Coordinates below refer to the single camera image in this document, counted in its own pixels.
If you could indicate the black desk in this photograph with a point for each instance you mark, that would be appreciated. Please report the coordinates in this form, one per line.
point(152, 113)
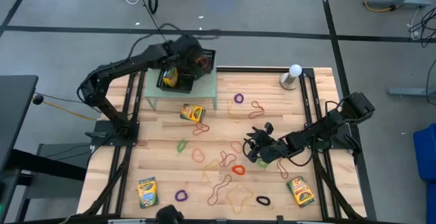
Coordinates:
point(15, 115)

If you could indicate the black table clamp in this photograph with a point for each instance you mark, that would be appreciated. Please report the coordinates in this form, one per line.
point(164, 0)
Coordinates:
point(280, 219)

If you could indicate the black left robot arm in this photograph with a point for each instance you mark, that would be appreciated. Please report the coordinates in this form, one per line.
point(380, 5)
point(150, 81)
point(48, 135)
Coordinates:
point(129, 62)

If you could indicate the blue plastic bin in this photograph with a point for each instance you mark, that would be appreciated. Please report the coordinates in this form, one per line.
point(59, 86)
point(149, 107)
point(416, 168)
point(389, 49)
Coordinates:
point(427, 152)
point(432, 200)

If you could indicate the black round knob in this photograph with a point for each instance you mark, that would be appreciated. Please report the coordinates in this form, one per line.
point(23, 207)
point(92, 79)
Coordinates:
point(38, 99)

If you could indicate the person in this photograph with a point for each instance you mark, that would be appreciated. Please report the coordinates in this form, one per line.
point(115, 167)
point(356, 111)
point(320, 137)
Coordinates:
point(168, 215)

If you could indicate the long red rubber band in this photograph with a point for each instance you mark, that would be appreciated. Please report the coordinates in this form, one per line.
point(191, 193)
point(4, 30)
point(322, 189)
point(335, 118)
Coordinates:
point(219, 190)

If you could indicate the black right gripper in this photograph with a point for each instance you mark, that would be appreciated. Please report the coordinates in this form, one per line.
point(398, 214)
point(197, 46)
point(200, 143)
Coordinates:
point(272, 149)

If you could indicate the yellow rubber band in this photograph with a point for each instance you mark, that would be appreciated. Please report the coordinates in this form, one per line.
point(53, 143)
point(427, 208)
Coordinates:
point(229, 110)
point(204, 169)
point(227, 196)

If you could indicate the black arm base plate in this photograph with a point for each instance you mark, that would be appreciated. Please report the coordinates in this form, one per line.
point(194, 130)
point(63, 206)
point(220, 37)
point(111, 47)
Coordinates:
point(105, 135)
point(345, 141)

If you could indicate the black plastic basket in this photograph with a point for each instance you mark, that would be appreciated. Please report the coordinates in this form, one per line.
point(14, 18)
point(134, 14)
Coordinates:
point(184, 86)
point(212, 55)

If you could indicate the white globe bulb lamp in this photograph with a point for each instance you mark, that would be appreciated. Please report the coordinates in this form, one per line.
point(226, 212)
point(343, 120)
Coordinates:
point(295, 70)

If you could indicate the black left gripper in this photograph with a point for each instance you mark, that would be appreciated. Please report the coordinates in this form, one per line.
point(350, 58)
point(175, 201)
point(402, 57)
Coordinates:
point(189, 55)

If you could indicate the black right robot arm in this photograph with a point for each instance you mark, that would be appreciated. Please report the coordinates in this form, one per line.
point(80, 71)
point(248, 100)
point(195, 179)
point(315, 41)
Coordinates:
point(316, 132)

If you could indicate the orange rubber band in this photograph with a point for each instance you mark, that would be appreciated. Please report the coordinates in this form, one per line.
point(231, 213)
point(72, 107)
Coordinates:
point(192, 155)
point(231, 146)

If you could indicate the blue-printed Crayola crayon box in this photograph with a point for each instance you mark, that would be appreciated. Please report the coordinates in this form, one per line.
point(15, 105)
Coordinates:
point(148, 193)

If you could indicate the green metal shelf riser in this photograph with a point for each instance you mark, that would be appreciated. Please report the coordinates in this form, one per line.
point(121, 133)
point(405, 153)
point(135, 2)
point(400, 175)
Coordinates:
point(204, 89)

